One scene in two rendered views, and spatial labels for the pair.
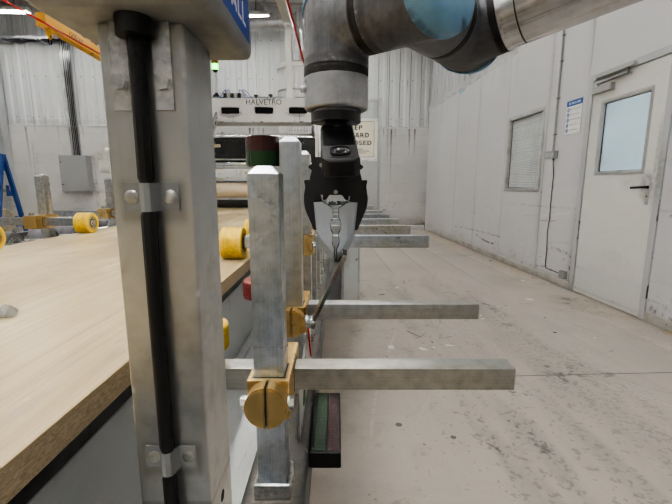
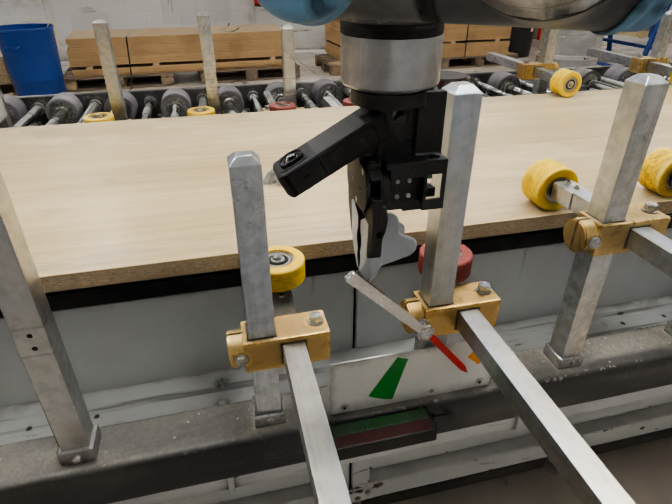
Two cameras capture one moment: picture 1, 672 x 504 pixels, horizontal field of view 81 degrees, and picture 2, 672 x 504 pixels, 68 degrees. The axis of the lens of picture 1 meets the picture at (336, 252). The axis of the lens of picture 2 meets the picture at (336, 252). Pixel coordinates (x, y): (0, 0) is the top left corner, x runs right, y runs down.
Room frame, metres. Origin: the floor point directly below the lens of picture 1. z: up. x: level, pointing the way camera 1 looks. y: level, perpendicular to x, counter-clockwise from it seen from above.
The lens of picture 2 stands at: (0.42, -0.45, 1.29)
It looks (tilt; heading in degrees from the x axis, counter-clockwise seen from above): 31 degrees down; 76
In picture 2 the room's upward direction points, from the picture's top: straight up
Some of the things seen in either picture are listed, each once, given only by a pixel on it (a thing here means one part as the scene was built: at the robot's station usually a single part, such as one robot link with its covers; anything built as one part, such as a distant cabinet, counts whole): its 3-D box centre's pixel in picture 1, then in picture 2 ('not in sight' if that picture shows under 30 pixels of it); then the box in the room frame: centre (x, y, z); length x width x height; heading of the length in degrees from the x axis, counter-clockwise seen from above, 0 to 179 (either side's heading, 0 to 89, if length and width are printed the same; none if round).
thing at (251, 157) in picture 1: (263, 159); not in sight; (0.70, 0.13, 1.13); 0.06 x 0.06 x 0.02
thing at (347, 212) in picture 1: (346, 229); (389, 249); (0.59, -0.02, 1.02); 0.06 x 0.03 x 0.09; 0
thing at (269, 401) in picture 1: (274, 380); (278, 341); (0.47, 0.08, 0.84); 0.14 x 0.06 x 0.05; 0
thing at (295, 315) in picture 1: (293, 312); (447, 308); (0.72, 0.08, 0.85); 0.14 x 0.06 x 0.05; 0
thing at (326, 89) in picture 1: (334, 97); (389, 61); (0.58, 0.00, 1.21); 0.10 x 0.09 x 0.05; 90
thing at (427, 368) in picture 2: (306, 371); (415, 375); (0.67, 0.05, 0.75); 0.26 x 0.01 x 0.10; 0
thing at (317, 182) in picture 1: (335, 157); (393, 149); (0.59, 0.00, 1.13); 0.09 x 0.08 x 0.12; 0
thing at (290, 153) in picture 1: (292, 273); (439, 264); (0.70, 0.08, 0.93); 0.04 x 0.04 x 0.48; 0
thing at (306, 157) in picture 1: (304, 251); (597, 244); (0.95, 0.08, 0.93); 0.04 x 0.04 x 0.48; 0
